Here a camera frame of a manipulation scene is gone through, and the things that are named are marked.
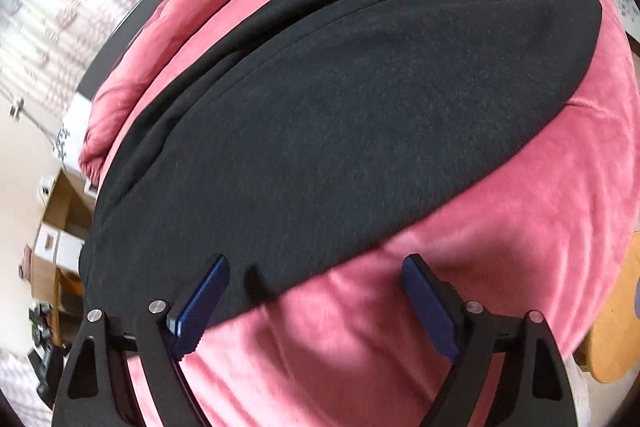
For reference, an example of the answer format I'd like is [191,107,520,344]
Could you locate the pink bed sheet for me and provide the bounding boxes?
[107,0,639,426]

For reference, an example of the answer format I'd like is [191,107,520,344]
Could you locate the wooden stool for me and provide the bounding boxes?
[575,232,639,384]

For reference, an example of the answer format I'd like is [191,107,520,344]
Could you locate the wooden cabinet with white doors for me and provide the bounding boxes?
[18,169,94,345]

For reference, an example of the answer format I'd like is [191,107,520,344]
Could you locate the grey headboard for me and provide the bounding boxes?
[77,0,163,100]

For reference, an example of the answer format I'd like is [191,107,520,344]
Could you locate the black pants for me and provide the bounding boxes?
[80,0,602,322]

